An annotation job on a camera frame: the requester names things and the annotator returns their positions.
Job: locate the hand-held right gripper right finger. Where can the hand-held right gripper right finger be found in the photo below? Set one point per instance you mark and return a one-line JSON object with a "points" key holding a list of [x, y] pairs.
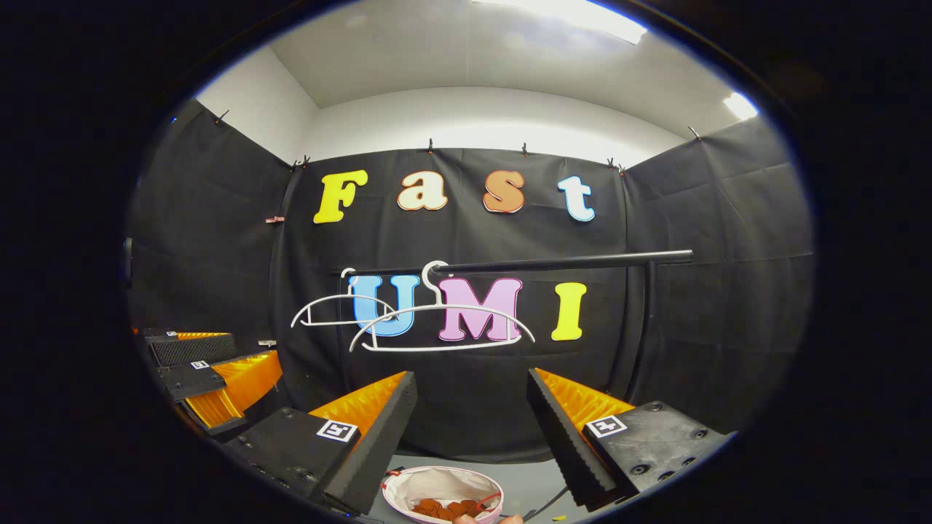
{"points": [[561, 444]]}

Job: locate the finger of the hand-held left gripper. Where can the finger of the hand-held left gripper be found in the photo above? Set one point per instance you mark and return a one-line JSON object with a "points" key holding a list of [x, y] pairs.
{"points": [[189, 380], [196, 349]]}

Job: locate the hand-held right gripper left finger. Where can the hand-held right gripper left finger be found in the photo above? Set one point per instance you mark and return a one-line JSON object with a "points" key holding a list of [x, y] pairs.
{"points": [[378, 444]]}

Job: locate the white pink laundry hamper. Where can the white pink laundry hamper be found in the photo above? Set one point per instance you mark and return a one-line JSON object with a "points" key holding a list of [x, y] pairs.
{"points": [[437, 480]]}

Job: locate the large white clothes hanger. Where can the large white clothes hanger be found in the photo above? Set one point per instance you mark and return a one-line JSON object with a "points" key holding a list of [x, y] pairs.
{"points": [[451, 305]]}

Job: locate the small white clothes hanger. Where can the small white clothes hanger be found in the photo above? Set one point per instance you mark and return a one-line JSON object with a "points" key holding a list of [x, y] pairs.
{"points": [[342, 297]]}

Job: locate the black clothes rack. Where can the black clothes rack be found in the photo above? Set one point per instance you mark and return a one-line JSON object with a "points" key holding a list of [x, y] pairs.
{"points": [[568, 263]]}

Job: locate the black backdrop cloth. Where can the black backdrop cloth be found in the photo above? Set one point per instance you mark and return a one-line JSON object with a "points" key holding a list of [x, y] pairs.
{"points": [[692, 349]]}

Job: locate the row of black cloth clips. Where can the row of black cloth clips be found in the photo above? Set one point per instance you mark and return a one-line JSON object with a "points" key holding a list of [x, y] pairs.
{"points": [[430, 145]]}

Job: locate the small ceiling light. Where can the small ceiling light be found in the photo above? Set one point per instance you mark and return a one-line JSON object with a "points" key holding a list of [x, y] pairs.
{"points": [[740, 106]]}

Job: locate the long ceiling light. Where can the long ceiling light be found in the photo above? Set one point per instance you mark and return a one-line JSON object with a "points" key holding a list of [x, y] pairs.
{"points": [[575, 14]]}

